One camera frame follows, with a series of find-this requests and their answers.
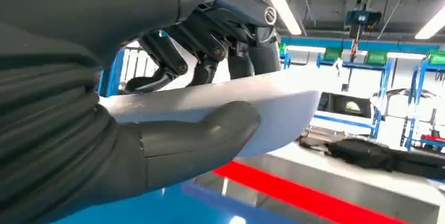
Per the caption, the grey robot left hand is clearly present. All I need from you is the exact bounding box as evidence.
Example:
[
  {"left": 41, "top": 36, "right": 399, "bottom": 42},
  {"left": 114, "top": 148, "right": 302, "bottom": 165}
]
[{"left": 0, "top": 0, "right": 282, "bottom": 195}]

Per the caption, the curved silver metal part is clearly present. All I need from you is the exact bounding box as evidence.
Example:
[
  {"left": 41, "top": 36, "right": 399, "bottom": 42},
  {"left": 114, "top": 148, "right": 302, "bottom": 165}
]
[{"left": 99, "top": 65, "right": 322, "bottom": 158}]

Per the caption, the ceiling light strip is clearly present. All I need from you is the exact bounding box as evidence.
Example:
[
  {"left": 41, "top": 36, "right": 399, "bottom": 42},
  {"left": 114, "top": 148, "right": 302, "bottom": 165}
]
[
  {"left": 414, "top": 6, "right": 445, "bottom": 40},
  {"left": 259, "top": 0, "right": 302, "bottom": 36}
]

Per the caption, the blue panel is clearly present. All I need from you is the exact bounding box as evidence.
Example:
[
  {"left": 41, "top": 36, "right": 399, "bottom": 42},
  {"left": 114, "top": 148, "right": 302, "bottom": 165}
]
[{"left": 52, "top": 180, "right": 300, "bottom": 224}]

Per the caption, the green crate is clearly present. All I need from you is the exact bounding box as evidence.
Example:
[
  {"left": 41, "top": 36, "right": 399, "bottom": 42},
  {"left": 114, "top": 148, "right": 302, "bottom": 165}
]
[
  {"left": 364, "top": 51, "right": 388, "bottom": 66},
  {"left": 428, "top": 51, "right": 445, "bottom": 66},
  {"left": 323, "top": 47, "right": 344, "bottom": 61}
]

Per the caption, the dark monitor box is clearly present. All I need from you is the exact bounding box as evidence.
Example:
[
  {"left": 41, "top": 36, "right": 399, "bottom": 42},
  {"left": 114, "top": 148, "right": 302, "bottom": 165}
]
[{"left": 317, "top": 92, "right": 373, "bottom": 119}]

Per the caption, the blue overhead hoist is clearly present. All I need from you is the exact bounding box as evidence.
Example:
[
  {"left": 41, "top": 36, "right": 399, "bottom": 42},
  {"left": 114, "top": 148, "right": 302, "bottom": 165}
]
[{"left": 345, "top": 9, "right": 383, "bottom": 39}]

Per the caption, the red stripe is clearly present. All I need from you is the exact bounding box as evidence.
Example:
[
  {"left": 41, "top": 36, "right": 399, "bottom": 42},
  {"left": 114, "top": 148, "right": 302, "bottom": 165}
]
[{"left": 213, "top": 160, "right": 408, "bottom": 224}]

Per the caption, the blue overhead beam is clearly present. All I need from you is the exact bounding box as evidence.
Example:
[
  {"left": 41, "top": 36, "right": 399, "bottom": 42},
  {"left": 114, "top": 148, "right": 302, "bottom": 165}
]
[{"left": 281, "top": 36, "right": 441, "bottom": 55}]

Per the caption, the blue metal rack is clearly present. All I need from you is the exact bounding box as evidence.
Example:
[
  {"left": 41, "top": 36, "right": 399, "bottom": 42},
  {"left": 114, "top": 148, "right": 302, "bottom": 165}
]
[
  {"left": 405, "top": 55, "right": 445, "bottom": 151},
  {"left": 313, "top": 53, "right": 394, "bottom": 141}
]

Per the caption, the black bag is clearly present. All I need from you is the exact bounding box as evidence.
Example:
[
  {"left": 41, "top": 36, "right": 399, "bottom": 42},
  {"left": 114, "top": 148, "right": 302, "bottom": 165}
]
[{"left": 326, "top": 137, "right": 445, "bottom": 182}]

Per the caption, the blue frame post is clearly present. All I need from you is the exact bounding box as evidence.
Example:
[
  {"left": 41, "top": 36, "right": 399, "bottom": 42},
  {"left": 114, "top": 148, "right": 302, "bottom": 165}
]
[{"left": 98, "top": 48, "right": 126, "bottom": 98}]

